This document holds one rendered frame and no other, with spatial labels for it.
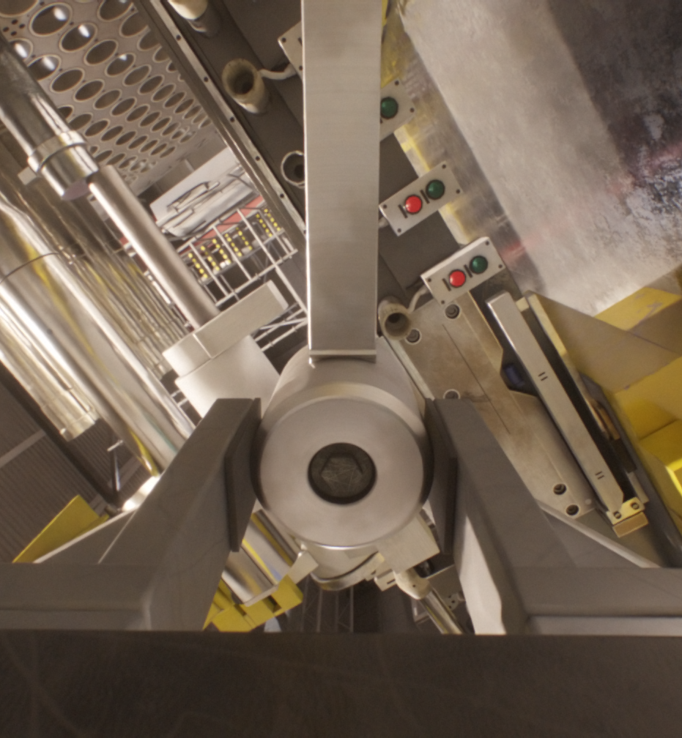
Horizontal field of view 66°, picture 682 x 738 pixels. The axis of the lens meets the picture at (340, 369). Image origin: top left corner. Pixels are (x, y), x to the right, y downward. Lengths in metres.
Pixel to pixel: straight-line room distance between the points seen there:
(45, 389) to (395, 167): 2.96
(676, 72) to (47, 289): 1.49
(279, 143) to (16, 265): 0.57
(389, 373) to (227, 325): 1.18
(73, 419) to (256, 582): 2.63
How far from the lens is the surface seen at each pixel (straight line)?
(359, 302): 0.15
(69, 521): 1.90
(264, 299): 1.30
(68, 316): 1.15
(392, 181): 1.16
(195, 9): 1.12
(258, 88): 1.04
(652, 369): 1.16
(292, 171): 1.08
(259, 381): 1.40
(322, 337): 0.15
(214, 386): 1.38
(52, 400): 3.72
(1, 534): 12.02
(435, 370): 1.26
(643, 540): 1.69
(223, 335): 1.34
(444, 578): 2.02
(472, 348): 1.27
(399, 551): 1.42
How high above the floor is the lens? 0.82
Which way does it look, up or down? 10 degrees up
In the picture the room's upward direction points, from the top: 122 degrees counter-clockwise
